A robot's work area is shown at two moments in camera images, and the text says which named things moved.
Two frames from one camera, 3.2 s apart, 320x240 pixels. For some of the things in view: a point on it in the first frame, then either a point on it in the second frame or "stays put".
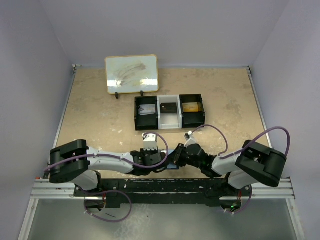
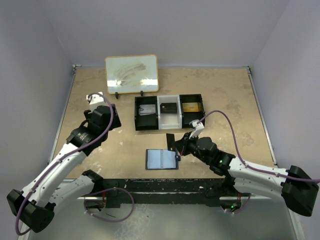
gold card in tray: x=190 y=107 stays put
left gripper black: x=143 y=152 → x=115 y=123
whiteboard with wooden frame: x=132 y=74 stays put
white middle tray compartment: x=169 y=120 stays put
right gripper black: x=179 y=150 → x=180 y=145
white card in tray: x=146 y=109 stays put
